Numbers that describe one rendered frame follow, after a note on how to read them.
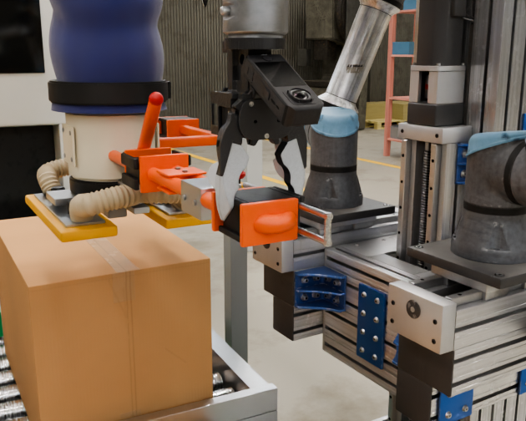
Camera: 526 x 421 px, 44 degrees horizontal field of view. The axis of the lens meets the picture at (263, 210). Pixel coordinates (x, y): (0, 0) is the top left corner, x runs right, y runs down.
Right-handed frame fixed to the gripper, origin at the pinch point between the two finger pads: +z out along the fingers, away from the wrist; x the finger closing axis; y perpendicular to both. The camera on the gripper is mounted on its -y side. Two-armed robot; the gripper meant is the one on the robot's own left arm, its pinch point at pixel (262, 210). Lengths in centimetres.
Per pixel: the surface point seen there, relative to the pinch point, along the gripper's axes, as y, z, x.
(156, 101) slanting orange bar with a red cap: 33.4, -10.8, 1.4
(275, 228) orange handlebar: -5.3, 0.8, 1.3
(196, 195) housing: 11.7, 0.1, 3.7
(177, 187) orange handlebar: 18.6, 0.2, 3.8
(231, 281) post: 114, 54, -50
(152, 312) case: 64, 38, -7
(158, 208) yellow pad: 52, 11, -5
